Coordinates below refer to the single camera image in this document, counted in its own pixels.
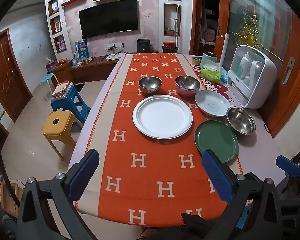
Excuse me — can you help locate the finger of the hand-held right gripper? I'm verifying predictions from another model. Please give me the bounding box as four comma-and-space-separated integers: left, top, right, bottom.
276, 155, 300, 180

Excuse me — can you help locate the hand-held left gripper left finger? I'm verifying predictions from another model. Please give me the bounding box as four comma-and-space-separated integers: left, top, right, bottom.
16, 149, 100, 240

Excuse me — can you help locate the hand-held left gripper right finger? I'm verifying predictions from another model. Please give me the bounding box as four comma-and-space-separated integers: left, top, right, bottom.
202, 149, 284, 240

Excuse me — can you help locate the green plate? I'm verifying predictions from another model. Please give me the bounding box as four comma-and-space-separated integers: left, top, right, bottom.
194, 120, 239, 163

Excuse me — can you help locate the pale blue speckled plate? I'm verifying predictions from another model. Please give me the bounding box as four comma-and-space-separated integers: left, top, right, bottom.
195, 90, 231, 117

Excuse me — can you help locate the small patterned steel bowl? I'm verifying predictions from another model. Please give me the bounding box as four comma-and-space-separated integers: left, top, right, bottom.
138, 76, 163, 97

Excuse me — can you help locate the wooden glass door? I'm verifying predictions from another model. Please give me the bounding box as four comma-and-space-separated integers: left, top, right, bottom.
213, 0, 300, 139

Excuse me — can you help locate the yellow plastic stool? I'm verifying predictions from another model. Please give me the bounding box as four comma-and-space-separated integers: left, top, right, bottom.
41, 110, 79, 161

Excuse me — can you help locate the wide steel bowl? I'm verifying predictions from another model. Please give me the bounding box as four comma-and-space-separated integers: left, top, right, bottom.
226, 106, 256, 135

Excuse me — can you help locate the orange printed blanket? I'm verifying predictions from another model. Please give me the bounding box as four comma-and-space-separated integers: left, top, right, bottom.
74, 52, 244, 227

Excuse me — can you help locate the blue step stool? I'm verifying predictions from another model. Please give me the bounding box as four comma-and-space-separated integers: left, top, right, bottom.
50, 86, 91, 127

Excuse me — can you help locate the white sterilizer cabinet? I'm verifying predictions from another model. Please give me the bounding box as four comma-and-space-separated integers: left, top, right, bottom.
227, 45, 278, 109

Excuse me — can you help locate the wooden crate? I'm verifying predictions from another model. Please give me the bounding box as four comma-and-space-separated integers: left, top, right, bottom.
0, 181, 24, 218

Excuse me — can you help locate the large white plate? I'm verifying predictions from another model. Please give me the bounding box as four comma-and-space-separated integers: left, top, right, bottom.
132, 95, 193, 139

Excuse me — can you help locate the stack of books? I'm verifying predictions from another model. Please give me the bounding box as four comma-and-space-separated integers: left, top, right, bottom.
51, 80, 74, 99

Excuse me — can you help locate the pink steel bowl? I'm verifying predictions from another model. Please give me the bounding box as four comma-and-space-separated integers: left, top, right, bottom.
175, 75, 201, 97

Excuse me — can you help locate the small round blue stool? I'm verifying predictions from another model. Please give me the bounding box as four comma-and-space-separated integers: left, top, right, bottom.
40, 74, 59, 102

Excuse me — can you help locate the green wet wipes packet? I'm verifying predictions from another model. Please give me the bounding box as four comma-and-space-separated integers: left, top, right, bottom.
199, 65, 223, 83

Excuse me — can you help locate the wooden television cabinet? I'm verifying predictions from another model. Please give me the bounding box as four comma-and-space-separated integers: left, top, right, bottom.
50, 54, 127, 85

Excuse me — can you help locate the pink tissue box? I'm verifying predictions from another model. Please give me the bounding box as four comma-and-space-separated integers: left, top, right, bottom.
46, 59, 57, 73

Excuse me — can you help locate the white bottle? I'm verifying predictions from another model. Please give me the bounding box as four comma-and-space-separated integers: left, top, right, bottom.
238, 52, 251, 80

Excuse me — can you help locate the teal canister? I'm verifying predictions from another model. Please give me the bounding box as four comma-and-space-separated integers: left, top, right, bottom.
202, 52, 217, 67

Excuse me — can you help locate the white set-top box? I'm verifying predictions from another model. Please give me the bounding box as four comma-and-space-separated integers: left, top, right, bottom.
106, 53, 126, 62

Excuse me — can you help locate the blue printed box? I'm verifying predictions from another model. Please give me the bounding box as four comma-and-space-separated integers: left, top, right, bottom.
75, 40, 88, 58

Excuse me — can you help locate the brown wooden door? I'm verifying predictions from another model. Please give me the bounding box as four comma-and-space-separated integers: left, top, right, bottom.
0, 29, 33, 123

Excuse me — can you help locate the white paper roll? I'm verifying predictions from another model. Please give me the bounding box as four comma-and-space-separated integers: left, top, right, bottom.
220, 34, 231, 68

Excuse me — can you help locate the golden hanging ornament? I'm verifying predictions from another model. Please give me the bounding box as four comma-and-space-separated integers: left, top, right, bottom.
233, 14, 265, 49

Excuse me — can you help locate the red box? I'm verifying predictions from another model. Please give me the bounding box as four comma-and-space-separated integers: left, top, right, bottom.
162, 42, 178, 53

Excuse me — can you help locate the black heater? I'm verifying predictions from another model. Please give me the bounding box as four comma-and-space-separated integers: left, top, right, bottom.
137, 38, 152, 53

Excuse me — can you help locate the pink plush bag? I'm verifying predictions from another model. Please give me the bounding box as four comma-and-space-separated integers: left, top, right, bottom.
202, 27, 216, 42

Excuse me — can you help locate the black television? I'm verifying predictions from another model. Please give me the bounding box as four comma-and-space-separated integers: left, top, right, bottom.
79, 0, 139, 39

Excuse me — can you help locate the steel mop stand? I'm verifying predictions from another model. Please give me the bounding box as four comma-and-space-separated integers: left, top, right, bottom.
169, 5, 180, 53

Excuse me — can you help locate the black cable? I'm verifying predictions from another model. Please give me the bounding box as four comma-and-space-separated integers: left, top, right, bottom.
0, 140, 22, 207

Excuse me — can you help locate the silver door handle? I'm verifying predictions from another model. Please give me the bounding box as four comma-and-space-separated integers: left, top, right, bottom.
282, 57, 295, 87

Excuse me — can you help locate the wall socket strip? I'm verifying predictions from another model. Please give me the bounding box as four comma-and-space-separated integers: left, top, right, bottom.
104, 42, 125, 49

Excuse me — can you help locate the red wall shelf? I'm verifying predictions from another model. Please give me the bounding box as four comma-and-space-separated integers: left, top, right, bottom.
62, 0, 88, 6

